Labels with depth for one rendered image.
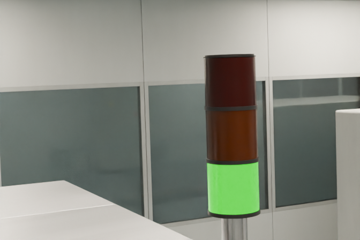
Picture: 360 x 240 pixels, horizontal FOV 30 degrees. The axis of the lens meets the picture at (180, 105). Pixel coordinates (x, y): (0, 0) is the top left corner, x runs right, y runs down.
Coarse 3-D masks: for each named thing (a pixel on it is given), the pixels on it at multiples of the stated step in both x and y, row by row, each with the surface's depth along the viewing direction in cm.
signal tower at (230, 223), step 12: (216, 108) 62; (228, 108) 62; (240, 108) 62; (252, 108) 62; (216, 216) 63; (228, 216) 62; (240, 216) 62; (252, 216) 63; (228, 228) 64; (240, 228) 64
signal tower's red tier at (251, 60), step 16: (208, 64) 63; (224, 64) 62; (240, 64) 62; (208, 80) 63; (224, 80) 62; (240, 80) 62; (208, 96) 63; (224, 96) 62; (240, 96) 62; (256, 96) 64
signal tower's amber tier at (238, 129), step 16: (208, 112) 63; (224, 112) 62; (240, 112) 62; (256, 112) 63; (208, 128) 63; (224, 128) 62; (240, 128) 62; (256, 128) 63; (208, 144) 63; (224, 144) 62; (240, 144) 62; (256, 144) 63; (224, 160) 62; (240, 160) 62
